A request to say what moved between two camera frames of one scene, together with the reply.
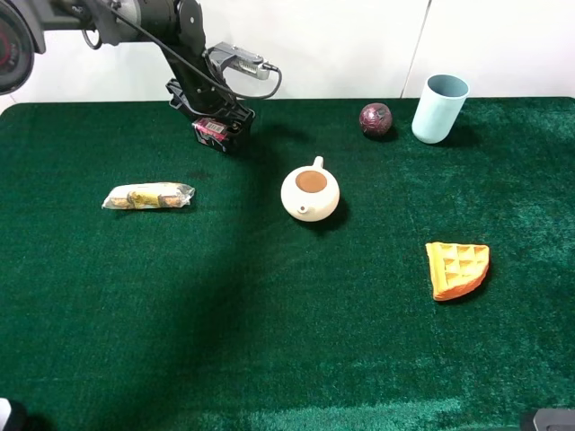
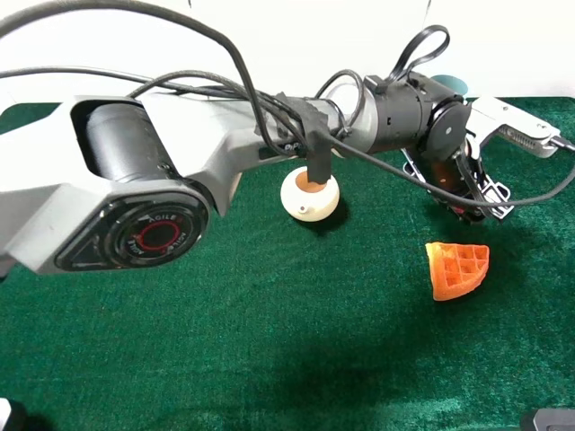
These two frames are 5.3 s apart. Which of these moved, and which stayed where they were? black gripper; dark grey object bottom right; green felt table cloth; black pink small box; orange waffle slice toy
Moved: black pink small box; black gripper
Stayed: orange waffle slice toy; dark grey object bottom right; green felt table cloth
